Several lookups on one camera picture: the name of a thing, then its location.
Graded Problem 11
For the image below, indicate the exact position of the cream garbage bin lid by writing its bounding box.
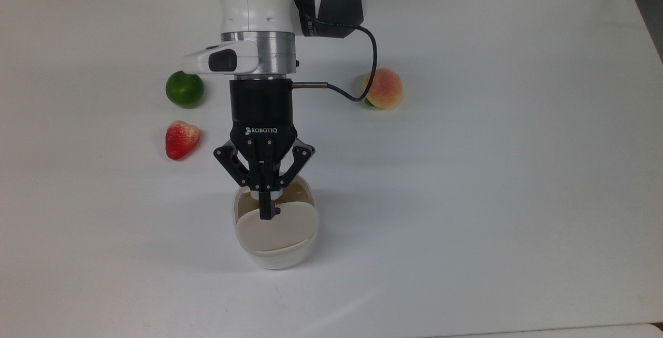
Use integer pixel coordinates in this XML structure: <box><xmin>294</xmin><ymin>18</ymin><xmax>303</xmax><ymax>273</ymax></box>
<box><xmin>237</xmin><ymin>201</ymin><xmax>318</xmax><ymax>253</ymax></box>

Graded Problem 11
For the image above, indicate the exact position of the green toy lime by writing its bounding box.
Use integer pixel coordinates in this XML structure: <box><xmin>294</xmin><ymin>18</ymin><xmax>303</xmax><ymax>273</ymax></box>
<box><xmin>165</xmin><ymin>71</ymin><xmax>205</xmax><ymax>109</ymax></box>

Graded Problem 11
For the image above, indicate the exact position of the cream garbage bin body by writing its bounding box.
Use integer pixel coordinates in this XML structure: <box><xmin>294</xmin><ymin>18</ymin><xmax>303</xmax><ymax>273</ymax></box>
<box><xmin>232</xmin><ymin>179</ymin><xmax>320</xmax><ymax>270</ymax></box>

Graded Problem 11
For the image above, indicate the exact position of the white adjoining table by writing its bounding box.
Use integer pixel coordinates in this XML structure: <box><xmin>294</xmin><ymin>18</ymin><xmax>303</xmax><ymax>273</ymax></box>
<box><xmin>440</xmin><ymin>322</ymin><xmax>663</xmax><ymax>338</ymax></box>

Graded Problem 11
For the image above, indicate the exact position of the toy strawberry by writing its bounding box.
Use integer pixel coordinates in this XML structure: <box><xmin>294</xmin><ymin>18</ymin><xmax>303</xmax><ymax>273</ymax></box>
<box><xmin>165</xmin><ymin>121</ymin><xmax>201</xmax><ymax>161</ymax></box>

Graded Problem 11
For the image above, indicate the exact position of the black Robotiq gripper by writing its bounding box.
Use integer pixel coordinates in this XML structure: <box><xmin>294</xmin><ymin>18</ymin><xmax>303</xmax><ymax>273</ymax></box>
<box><xmin>213</xmin><ymin>79</ymin><xmax>316</xmax><ymax>221</ymax></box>

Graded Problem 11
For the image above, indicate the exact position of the toy peach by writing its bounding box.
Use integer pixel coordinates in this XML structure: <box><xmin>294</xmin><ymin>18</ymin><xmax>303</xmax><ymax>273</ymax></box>
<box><xmin>363</xmin><ymin>68</ymin><xmax>403</xmax><ymax>110</ymax></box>

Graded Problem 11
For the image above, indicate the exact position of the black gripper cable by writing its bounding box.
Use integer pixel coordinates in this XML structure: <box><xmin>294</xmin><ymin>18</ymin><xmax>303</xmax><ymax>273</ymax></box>
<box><xmin>292</xmin><ymin>12</ymin><xmax>379</xmax><ymax>103</ymax></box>

